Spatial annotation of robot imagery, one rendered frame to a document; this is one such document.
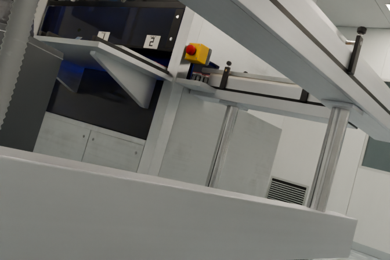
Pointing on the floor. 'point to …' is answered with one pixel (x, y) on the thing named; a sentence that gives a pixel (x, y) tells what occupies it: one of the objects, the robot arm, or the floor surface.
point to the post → (169, 96)
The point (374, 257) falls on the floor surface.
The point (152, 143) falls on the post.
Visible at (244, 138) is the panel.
